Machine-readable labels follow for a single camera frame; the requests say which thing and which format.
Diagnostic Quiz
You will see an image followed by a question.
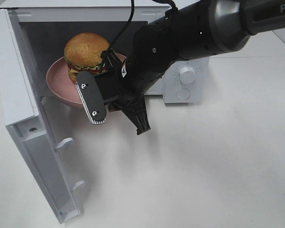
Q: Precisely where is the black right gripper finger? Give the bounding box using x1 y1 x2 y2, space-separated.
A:
129 111 151 135
101 49 122 71

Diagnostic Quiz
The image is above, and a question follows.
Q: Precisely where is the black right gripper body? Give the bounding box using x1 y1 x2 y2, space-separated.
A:
108 59 162 138

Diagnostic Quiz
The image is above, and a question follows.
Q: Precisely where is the burger with lettuce and cheese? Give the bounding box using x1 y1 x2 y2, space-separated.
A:
64 32 109 83

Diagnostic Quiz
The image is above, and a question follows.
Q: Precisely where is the round white door-release button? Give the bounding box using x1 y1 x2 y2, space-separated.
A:
176 88 190 100

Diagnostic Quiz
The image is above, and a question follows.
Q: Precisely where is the pink round plate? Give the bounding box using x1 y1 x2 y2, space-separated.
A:
46 57 114 109

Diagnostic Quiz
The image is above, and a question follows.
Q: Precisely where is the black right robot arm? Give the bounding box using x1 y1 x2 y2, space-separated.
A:
105 0 285 134

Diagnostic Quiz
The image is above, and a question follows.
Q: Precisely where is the lower white microwave knob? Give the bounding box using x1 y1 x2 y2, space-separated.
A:
179 66 196 84

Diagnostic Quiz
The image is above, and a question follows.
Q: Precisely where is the white microwave oven body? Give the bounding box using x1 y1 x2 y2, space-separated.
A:
0 0 209 109

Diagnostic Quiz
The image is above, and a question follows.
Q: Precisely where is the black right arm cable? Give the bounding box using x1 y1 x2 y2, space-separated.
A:
100 0 179 72

